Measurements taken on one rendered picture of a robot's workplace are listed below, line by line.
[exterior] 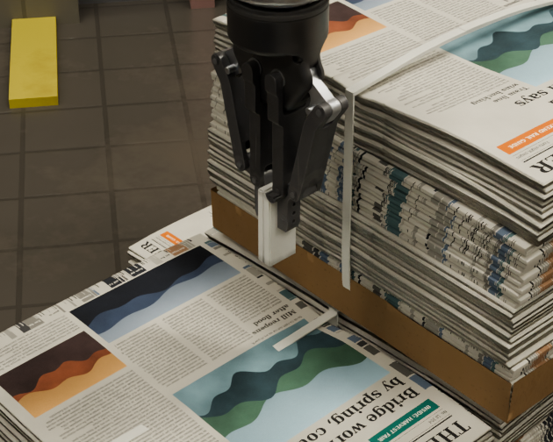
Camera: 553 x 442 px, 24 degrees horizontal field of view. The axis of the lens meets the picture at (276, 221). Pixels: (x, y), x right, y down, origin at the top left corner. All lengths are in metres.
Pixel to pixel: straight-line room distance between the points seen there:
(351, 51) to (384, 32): 0.05
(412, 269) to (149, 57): 2.47
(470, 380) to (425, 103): 0.23
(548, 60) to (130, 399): 0.44
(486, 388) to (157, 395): 0.27
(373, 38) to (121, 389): 0.37
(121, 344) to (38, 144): 2.00
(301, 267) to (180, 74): 2.24
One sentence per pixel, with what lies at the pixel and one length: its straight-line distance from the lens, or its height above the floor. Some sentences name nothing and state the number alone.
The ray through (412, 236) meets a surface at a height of 0.96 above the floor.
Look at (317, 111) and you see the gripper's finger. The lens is 0.93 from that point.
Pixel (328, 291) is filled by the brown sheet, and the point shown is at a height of 0.85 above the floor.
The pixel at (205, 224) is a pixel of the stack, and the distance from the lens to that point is 1.68.
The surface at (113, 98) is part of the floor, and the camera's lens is 3.27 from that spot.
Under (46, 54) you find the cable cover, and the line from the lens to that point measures 3.46.
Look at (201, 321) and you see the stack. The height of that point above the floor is 0.83.
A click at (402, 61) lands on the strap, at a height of 1.07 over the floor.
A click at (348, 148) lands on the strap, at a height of 1.01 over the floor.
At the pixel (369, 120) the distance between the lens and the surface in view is 1.03.
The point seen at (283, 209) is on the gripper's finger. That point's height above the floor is 0.98.
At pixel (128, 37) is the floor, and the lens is 3.58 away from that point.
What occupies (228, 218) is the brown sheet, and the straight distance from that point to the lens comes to 1.22.
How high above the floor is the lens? 1.54
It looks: 34 degrees down
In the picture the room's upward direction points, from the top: straight up
